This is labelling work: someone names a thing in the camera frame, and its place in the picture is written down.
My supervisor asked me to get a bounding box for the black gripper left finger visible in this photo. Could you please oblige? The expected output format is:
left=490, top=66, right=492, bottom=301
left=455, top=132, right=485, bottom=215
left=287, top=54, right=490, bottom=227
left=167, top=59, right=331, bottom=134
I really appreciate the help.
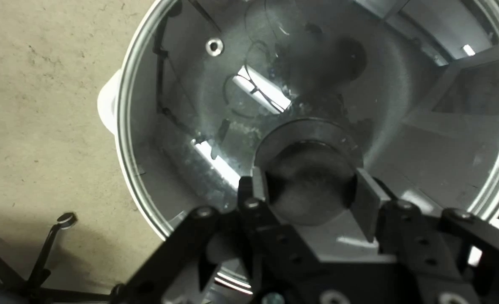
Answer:
left=110, top=168, right=323, bottom=304

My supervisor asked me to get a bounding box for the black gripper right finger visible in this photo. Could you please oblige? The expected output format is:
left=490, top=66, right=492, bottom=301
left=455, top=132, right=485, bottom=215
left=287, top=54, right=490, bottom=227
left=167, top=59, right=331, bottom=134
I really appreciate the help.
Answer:
left=352, top=168, right=499, bottom=304

